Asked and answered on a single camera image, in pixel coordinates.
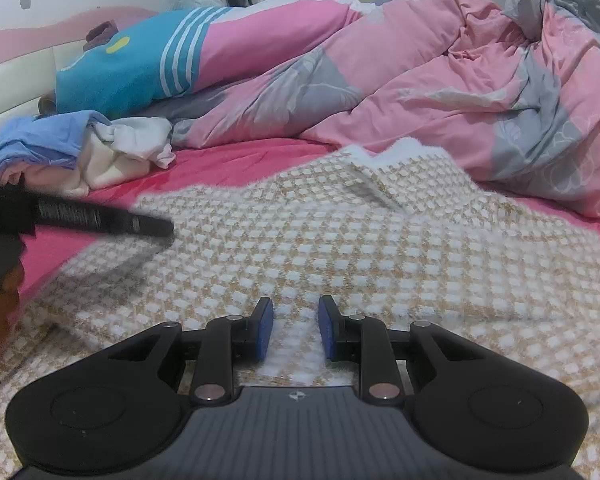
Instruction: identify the blue pink cartoon pillow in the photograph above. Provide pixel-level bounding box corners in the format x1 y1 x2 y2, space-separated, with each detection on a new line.
55 0 366 118

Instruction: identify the beige white checked jacket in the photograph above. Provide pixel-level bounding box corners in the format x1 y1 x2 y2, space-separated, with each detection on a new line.
0 137 600 480

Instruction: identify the maroon garment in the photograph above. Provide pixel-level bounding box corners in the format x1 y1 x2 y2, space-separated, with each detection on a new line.
37 20 121 113

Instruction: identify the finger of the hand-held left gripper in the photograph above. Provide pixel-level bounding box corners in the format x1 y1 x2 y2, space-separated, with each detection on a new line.
127 215 175 239

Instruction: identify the pink grey quilt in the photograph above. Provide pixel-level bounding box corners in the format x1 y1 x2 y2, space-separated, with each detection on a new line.
145 0 600 218

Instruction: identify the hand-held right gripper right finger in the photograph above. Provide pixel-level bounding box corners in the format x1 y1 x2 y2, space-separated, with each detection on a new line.
318 296 486 406

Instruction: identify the white cloth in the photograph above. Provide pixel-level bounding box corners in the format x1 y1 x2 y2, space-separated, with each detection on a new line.
94 116 176 170

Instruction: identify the light blue cloth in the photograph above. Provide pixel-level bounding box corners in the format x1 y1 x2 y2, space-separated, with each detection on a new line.
0 110 113 183

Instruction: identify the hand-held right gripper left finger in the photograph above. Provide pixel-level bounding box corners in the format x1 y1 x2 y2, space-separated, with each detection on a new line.
107 296 275 406

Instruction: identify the pink white headboard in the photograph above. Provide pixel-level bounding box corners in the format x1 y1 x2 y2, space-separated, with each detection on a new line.
0 5 161 131

